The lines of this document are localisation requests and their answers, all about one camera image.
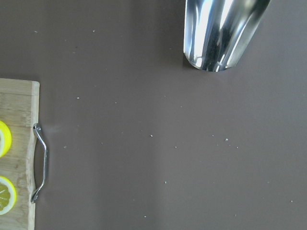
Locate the metal scoop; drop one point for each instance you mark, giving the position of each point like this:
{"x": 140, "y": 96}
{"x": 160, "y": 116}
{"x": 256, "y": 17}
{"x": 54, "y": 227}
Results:
{"x": 217, "y": 32}

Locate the wooden cutting board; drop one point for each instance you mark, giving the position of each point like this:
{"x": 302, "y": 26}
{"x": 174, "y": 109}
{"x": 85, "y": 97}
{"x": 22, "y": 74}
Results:
{"x": 19, "y": 110}

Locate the lemon half upper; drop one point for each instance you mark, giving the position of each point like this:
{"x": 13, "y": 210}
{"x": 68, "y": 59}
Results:
{"x": 5, "y": 139}

